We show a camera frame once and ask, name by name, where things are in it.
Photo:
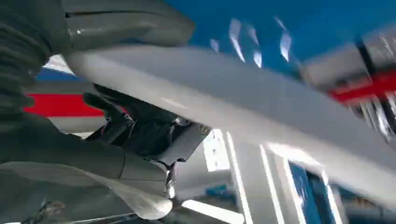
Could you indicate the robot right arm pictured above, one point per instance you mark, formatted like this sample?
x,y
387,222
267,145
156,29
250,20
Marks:
x,y
21,46

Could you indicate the red and white striped barrier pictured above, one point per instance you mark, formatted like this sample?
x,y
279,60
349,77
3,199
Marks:
x,y
62,105

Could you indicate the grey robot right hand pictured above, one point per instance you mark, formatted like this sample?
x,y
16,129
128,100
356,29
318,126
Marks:
x,y
77,160

